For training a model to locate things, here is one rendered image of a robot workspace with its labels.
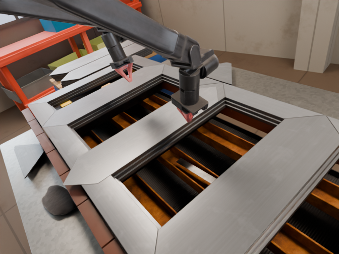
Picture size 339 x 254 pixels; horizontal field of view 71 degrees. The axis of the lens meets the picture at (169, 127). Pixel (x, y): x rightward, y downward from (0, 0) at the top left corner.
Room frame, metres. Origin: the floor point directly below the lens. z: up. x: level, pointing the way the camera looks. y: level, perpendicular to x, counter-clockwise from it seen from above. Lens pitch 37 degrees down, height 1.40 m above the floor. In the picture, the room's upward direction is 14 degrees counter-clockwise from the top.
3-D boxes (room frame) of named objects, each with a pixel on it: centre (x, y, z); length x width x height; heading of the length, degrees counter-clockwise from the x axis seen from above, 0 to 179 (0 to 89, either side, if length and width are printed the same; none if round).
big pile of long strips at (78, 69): (1.78, 0.34, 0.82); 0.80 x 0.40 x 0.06; 121
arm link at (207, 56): (0.62, -0.11, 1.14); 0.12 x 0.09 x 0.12; 127
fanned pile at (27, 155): (1.00, 0.73, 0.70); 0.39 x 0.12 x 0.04; 31
